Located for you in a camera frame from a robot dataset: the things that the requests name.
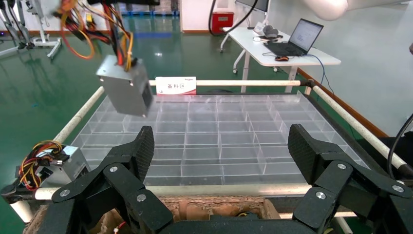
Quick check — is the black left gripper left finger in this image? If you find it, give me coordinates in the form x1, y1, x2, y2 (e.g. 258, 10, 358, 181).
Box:
38, 126, 175, 234

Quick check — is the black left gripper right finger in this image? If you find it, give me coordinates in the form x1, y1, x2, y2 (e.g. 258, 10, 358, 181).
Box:
287, 123, 413, 234

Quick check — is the silver power supply with wires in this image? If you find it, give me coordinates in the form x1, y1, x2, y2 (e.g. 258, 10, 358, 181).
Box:
53, 0, 154, 118
15, 140, 92, 191

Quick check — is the clear acrylic divider tray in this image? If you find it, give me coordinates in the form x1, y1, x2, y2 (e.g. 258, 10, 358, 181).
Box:
71, 91, 371, 187

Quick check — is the brown cardboard box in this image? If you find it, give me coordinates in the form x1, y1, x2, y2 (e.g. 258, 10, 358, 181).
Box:
23, 195, 282, 234

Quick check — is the white red sign card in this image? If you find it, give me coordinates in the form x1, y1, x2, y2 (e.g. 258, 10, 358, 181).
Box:
155, 76, 197, 96

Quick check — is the black laptop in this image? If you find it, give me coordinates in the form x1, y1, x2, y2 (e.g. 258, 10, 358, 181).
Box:
263, 18, 324, 58

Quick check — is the white desk on castors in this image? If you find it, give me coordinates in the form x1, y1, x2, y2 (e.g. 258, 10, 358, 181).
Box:
220, 26, 342, 94

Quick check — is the yellow floor object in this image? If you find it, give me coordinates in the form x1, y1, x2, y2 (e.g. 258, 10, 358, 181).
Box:
85, 13, 97, 37

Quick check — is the blue pallet row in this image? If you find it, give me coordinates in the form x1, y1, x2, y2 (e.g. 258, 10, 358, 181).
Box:
119, 0, 180, 17

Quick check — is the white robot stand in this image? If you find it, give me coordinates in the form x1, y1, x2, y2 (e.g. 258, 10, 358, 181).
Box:
25, 0, 63, 60

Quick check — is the red cabinet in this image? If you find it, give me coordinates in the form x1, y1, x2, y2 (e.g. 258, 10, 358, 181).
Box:
211, 11, 235, 33

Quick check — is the black monitor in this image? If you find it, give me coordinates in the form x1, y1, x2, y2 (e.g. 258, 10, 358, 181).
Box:
235, 0, 270, 13

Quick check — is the blue cable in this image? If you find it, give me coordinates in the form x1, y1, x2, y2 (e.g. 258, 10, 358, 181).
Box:
304, 54, 336, 98

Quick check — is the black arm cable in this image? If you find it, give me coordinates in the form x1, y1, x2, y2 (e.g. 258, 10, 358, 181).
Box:
208, 0, 259, 37

